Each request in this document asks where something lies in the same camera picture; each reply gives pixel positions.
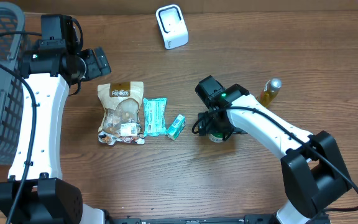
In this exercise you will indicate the small teal gum pack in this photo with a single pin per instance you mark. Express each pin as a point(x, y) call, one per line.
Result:
point(176, 127)

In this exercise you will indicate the yellow dish soap bottle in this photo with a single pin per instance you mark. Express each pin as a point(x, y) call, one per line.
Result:
point(270, 91)

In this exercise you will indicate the brown mushroom snack bag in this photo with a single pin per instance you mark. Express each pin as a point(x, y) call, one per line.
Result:
point(121, 103)

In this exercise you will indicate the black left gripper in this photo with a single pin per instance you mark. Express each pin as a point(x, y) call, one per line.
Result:
point(95, 70)

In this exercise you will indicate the green lid white jar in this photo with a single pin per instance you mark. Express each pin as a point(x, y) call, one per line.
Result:
point(216, 137)

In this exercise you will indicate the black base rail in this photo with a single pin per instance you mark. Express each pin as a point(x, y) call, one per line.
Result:
point(247, 219)

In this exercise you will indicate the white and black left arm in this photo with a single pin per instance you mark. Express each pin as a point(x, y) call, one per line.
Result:
point(35, 191)

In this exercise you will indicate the teal snack packet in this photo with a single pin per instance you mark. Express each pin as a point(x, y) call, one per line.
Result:
point(154, 114)

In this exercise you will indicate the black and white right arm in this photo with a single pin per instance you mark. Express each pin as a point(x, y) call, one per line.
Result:
point(313, 169)

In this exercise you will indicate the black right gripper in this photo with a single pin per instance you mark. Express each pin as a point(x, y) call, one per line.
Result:
point(208, 125)

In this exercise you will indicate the white barcode scanner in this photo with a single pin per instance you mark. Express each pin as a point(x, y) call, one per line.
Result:
point(172, 26)

